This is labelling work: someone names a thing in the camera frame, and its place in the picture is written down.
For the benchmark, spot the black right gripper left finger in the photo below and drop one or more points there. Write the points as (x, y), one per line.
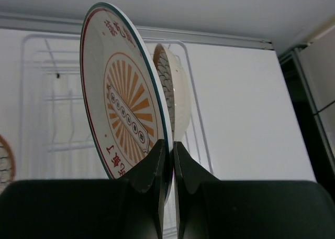
(142, 195)

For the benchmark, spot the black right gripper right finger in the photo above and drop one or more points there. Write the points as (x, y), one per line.
(196, 197)

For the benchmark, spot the orange sunburst plate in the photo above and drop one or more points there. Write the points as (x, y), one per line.
(124, 100)

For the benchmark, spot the floral brown-rim plate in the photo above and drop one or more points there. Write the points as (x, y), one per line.
(176, 89)
(8, 166)

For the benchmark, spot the clear wire dish rack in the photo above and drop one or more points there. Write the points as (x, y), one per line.
(55, 138)

